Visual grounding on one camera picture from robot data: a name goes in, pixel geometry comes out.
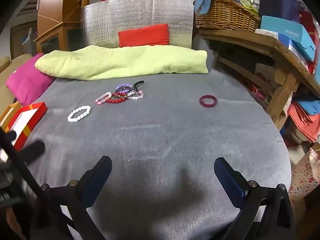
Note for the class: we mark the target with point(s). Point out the dark red bangle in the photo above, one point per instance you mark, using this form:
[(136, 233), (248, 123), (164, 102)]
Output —
[(202, 105)]

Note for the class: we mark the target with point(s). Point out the folded coral cloths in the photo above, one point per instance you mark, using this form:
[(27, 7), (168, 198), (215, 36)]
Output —
[(302, 120)]

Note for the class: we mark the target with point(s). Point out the beige sofa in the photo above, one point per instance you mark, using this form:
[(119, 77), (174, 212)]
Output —
[(15, 66)]

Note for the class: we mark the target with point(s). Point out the grey bed cover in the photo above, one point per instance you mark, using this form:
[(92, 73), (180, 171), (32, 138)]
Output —
[(160, 135)]

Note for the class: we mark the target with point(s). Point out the dark blue bag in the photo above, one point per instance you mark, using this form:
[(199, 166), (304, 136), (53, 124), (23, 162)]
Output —
[(277, 0)]

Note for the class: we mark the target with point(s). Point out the light blue box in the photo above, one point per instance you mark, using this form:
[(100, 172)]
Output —
[(282, 28)]

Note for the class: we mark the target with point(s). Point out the orange box lid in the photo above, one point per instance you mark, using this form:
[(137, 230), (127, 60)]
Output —
[(10, 108)]

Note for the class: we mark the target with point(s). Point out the silver foil panel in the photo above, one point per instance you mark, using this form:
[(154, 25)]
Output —
[(140, 10)]

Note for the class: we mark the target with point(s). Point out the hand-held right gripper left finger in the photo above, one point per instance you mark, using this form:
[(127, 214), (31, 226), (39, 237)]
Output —
[(98, 177)]

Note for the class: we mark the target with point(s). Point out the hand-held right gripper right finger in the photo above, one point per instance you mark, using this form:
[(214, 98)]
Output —
[(228, 180)]

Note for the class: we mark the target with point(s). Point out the red jewelry box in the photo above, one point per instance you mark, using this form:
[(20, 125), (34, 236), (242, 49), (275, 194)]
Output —
[(40, 108)]

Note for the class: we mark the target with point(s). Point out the wooden cabinet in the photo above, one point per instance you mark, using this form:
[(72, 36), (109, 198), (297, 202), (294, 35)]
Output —
[(55, 0)]

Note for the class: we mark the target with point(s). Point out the pink pillow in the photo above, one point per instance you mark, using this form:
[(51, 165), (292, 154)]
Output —
[(27, 82)]

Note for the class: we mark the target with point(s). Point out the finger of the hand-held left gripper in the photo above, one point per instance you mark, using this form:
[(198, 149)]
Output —
[(10, 136), (35, 150)]

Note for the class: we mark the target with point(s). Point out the red printed bag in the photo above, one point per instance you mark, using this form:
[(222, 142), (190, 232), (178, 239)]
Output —
[(311, 30)]

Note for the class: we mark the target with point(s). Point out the red pillow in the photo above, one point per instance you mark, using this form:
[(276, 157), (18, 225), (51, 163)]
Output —
[(143, 36)]

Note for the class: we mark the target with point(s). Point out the light green blanket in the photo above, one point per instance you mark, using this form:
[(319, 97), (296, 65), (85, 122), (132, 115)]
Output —
[(125, 60)]

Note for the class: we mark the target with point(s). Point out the wicker basket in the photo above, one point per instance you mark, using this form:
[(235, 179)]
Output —
[(225, 15)]

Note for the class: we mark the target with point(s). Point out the wooden table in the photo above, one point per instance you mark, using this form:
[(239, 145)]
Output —
[(250, 40)]

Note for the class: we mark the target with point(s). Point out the floral gift bag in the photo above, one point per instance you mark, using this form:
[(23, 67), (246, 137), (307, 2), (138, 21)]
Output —
[(305, 175)]

